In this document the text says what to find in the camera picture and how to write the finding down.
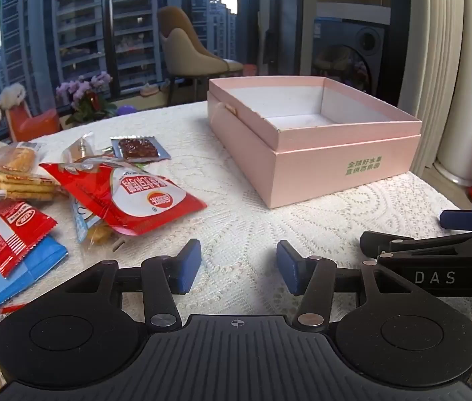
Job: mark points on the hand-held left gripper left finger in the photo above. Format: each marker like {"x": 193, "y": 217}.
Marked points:
{"x": 190, "y": 265}

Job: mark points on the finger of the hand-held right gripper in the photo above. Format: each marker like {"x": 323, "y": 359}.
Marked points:
{"x": 461, "y": 219}
{"x": 371, "y": 242}

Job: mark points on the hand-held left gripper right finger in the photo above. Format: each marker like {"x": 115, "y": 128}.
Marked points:
{"x": 289, "y": 269}

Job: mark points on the pink cardboard box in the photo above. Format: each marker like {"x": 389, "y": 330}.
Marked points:
{"x": 323, "y": 163}

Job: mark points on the large blue snack packet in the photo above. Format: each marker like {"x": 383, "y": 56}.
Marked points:
{"x": 23, "y": 280}

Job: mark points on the small red snack packet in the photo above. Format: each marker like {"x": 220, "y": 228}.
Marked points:
{"x": 14, "y": 234}

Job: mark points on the large red snack packet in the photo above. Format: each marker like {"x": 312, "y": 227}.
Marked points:
{"x": 135, "y": 200}

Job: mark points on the pale blue clear snack packet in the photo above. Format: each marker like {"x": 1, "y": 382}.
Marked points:
{"x": 83, "y": 225}

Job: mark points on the brown snack packet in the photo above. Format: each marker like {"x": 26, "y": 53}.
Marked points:
{"x": 137, "y": 149}

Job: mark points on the white standing air conditioner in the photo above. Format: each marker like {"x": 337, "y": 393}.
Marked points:
{"x": 448, "y": 71}

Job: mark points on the small orange candy packet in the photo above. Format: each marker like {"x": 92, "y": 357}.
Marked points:
{"x": 78, "y": 147}

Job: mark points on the purple ball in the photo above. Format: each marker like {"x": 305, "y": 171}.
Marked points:
{"x": 126, "y": 110}

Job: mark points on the beige slipper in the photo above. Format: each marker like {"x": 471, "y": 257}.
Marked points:
{"x": 151, "y": 90}

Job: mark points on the dark washing machine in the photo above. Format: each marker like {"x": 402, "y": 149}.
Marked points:
{"x": 361, "y": 54}

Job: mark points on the clear cracker packet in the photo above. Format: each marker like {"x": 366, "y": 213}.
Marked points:
{"x": 18, "y": 183}

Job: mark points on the purple orchid in white pot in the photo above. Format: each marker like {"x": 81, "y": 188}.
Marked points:
{"x": 87, "y": 96}

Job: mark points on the clear bread bun packet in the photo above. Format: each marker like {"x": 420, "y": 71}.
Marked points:
{"x": 16, "y": 159}

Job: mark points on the beige chair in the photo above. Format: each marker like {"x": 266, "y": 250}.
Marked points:
{"x": 185, "y": 54}

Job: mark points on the orange plastic stool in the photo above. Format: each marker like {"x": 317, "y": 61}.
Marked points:
{"x": 31, "y": 125}

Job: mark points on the dark framed glass door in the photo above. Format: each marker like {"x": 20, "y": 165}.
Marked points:
{"x": 288, "y": 29}

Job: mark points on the white plush toy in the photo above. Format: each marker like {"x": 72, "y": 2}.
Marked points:
{"x": 10, "y": 94}

